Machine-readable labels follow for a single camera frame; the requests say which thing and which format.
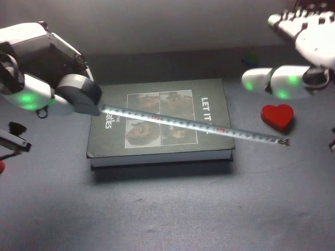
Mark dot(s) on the measuring tape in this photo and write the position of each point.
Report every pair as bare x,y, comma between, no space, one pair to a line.
83,91

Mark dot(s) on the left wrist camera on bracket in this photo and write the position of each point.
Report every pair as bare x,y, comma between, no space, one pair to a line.
14,141

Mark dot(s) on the grey table cloth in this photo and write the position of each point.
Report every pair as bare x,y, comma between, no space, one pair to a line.
131,209

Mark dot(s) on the black Let It Be album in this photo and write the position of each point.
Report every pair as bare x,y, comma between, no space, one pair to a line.
112,146

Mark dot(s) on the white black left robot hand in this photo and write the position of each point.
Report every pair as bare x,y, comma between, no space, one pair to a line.
28,52

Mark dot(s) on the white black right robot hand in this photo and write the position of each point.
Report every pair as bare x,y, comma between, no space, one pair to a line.
316,44

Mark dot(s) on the red heart block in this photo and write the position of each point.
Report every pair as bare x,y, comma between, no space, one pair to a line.
277,116

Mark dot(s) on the red cylinder block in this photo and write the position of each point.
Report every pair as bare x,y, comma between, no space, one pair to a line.
2,167

